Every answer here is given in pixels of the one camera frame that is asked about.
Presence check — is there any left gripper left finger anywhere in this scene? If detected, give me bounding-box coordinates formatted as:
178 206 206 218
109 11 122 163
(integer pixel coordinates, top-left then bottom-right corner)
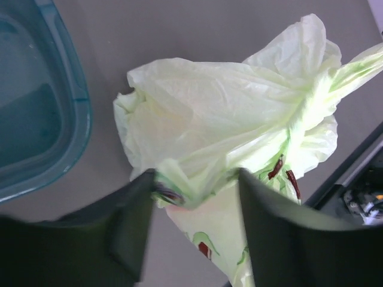
1 169 154 286

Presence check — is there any teal plastic basket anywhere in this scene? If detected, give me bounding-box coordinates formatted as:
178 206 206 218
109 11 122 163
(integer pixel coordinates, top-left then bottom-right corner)
1 1 92 201

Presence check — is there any green plastic bag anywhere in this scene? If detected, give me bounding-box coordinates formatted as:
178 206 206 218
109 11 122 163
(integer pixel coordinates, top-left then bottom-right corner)
113 14 382 286

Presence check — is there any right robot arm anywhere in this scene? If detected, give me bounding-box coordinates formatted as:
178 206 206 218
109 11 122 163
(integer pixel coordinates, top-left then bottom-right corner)
305 124 382 225

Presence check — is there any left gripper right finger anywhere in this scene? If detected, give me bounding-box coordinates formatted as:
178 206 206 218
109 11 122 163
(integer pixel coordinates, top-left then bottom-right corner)
238 169 382 286

